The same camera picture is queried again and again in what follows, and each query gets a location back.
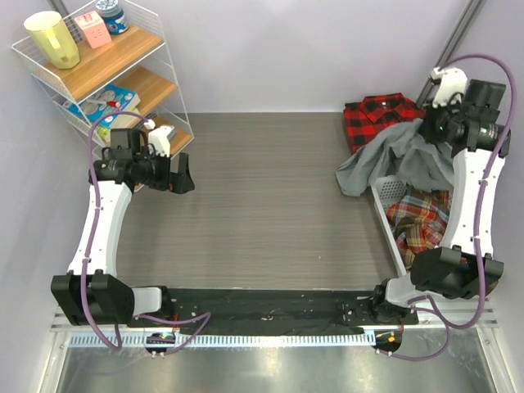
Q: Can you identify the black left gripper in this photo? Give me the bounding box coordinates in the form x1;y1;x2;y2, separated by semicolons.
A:
134;146;195;194

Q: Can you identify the grey long sleeve shirt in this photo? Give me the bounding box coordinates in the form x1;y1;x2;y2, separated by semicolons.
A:
335;119;454;197

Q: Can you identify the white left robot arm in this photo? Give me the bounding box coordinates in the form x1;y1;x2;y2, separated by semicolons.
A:
51;124;195;327

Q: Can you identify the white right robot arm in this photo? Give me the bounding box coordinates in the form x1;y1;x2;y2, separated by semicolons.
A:
369;79;510;327

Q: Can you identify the red black plaid shirt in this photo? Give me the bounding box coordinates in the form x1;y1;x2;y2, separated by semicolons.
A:
343;93;426;153

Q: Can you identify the white plastic laundry basket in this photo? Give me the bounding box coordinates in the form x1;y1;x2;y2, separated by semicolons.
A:
370;175;407;277

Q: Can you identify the orange plaid shirt in basket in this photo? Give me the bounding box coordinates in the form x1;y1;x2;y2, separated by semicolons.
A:
388;187;452;270

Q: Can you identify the red white marker pen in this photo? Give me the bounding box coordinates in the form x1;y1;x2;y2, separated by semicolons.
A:
87;97;123;109

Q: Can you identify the blue book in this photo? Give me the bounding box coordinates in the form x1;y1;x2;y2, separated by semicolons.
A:
62;84;141;129

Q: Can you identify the pink cube box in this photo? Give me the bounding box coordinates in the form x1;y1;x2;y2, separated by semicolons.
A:
74;11;111;49

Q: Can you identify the blue lidded jar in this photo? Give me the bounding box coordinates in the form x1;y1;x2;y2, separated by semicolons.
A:
95;0;129;35

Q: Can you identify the yellow plastic pitcher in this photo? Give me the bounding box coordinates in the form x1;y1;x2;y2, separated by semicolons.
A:
23;11;80;70

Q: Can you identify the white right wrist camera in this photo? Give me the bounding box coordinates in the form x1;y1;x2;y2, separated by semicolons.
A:
430;67;468;108

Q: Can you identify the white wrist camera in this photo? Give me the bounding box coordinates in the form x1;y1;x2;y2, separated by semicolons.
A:
144;120;174;157
430;67;468;108

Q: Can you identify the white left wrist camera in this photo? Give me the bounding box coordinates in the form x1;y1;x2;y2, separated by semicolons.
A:
144;120;174;157

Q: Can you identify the white wire wooden shelf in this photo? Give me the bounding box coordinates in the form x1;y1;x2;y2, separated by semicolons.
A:
11;1;194;155

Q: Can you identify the aluminium frame post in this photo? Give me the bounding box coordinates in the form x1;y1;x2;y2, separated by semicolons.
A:
417;0;488;108

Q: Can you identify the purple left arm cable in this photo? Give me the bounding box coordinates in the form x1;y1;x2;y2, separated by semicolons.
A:
79;111;212;357

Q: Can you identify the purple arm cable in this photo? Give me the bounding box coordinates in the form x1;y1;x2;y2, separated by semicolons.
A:
388;53;515;361
79;111;212;357

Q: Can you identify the white slotted cable duct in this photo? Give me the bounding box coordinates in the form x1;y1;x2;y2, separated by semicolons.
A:
69;332;377;348

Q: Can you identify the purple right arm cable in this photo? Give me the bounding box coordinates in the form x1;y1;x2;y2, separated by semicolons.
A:
388;53;515;361

